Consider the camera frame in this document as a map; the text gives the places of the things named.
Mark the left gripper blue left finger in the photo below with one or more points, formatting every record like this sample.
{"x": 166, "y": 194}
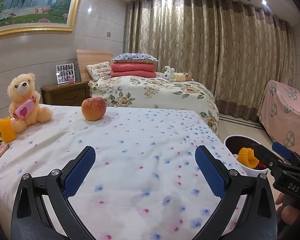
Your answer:
{"x": 75, "y": 171}

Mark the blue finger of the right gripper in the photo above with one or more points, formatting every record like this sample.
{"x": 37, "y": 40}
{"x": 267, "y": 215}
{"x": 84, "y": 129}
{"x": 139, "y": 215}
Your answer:
{"x": 262, "y": 154}
{"x": 282, "y": 150}

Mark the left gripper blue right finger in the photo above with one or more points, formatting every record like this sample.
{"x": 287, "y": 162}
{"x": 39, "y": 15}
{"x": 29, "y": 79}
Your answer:
{"x": 212, "y": 170}

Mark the orange foam fruit net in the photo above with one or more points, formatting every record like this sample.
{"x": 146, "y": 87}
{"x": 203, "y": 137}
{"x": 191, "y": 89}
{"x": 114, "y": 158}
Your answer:
{"x": 246, "y": 157}

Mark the white round trash bin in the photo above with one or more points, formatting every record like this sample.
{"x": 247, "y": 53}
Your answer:
{"x": 234, "y": 143}

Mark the person's right hand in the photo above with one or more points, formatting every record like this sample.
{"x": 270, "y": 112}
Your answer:
{"x": 288, "y": 213}

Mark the pink heart cloth cover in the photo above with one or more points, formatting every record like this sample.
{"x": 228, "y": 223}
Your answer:
{"x": 279, "y": 113}

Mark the red apple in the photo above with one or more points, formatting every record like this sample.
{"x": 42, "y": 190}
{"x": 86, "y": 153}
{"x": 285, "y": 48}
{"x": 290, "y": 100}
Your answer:
{"x": 94, "y": 109}

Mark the orange foam cup sleeve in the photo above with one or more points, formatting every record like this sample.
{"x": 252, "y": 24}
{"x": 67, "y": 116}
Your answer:
{"x": 7, "y": 132}

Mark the wooden nightstand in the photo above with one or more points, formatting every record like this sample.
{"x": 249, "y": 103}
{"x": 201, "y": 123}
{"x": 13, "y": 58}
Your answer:
{"x": 70, "y": 94}

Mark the beige teddy bear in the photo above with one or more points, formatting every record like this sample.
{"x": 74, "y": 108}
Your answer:
{"x": 24, "y": 108}

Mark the beige patterned curtain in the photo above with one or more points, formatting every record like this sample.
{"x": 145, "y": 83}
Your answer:
{"x": 232, "y": 48}

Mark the yellow bear plush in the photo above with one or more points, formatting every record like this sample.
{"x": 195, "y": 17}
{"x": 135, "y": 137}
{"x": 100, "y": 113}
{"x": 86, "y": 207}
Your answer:
{"x": 182, "y": 77}

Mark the floral pillow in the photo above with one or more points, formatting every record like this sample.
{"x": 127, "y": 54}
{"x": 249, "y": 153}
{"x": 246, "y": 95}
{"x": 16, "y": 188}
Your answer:
{"x": 99, "y": 70}

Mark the floral quilt bed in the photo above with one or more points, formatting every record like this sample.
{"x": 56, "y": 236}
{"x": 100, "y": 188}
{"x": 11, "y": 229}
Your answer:
{"x": 141, "y": 92}

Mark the white rabbit plush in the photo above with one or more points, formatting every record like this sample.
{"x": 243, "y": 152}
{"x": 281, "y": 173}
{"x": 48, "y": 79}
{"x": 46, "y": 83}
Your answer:
{"x": 169, "y": 74}

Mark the folded red blanket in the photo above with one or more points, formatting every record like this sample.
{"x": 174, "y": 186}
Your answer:
{"x": 133, "y": 69}

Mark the wooden headboard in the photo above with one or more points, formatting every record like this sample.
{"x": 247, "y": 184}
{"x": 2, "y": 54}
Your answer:
{"x": 88, "y": 57}

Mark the blue dotted pillow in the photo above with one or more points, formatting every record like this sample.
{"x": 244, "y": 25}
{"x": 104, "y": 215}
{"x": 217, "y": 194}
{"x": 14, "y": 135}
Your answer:
{"x": 135, "y": 58}

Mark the framed landscape painting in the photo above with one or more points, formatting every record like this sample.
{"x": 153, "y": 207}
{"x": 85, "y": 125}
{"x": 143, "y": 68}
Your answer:
{"x": 21, "y": 16}

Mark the photo collage frame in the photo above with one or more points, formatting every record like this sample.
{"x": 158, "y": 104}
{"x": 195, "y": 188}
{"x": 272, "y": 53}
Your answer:
{"x": 65, "y": 73}

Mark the wall switch plate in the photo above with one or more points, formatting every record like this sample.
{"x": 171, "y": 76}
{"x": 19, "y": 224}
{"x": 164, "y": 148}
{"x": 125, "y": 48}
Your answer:
{"x": 108, "y": 34}

